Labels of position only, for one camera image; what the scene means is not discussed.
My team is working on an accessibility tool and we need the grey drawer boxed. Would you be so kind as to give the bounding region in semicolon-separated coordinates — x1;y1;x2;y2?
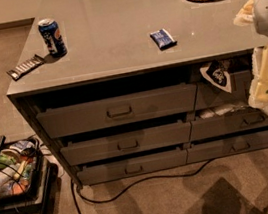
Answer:
195;70;253;110
61;121;191;166
77;148;187;185
187;130;268;163
36;84;197;138
190;109;268;141

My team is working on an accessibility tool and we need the dark snack bar wrapper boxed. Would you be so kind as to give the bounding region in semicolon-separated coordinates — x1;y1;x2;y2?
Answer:
7;55;45;81

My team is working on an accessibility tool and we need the blue snack packet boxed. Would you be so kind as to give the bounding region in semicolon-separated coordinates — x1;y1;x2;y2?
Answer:
150;28;177;50

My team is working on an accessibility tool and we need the white plastic bag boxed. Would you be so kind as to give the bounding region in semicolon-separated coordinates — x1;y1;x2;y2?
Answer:
198;102;247;119

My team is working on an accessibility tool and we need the blue pepsi can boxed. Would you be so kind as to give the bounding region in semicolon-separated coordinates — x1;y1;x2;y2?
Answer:
38;18;67;58

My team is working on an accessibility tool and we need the black bin of snacks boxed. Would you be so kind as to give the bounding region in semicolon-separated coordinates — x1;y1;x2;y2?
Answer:
0;136;43;206

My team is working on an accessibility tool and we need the black floor cable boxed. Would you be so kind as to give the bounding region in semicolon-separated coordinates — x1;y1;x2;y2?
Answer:
68;147;268;214

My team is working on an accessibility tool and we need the black and white chip bag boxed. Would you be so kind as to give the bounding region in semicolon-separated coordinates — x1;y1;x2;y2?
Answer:
200;60;232;93

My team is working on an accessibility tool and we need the grey drawer cabinet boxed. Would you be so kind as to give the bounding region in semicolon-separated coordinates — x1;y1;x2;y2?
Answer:
7;0;268;186

